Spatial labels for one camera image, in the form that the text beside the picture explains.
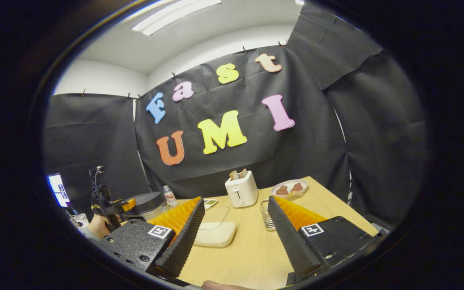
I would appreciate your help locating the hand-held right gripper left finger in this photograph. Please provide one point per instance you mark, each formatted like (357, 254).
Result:
(179, 245)

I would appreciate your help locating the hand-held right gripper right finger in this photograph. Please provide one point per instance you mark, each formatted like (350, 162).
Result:
(292, 241)

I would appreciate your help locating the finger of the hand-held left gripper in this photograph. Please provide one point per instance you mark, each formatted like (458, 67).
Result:
(129, 204)

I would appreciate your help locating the silver black rice cooker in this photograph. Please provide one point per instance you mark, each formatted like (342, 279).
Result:
(147, 203)

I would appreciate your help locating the small clear bottle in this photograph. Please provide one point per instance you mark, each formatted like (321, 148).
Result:
(170, 197)

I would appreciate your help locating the computer monitor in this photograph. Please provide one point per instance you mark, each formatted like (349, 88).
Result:
(59, 190)

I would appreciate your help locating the brown meat slice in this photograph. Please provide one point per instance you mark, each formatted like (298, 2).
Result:
(296, 187)
(282, 190)

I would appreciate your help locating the white divided bean dish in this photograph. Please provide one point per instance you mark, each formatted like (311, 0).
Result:
(211, 202)

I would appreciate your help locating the white round plate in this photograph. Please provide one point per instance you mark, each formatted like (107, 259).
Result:
(300, 182)

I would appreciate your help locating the white toaster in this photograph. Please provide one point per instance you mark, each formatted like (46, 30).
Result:
(242, 193)

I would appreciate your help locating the toast bread slice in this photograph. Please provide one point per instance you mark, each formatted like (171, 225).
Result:
(243, 173)
(234, 175)

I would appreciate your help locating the long ceiling light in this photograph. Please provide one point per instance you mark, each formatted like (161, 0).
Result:
(171, 16)

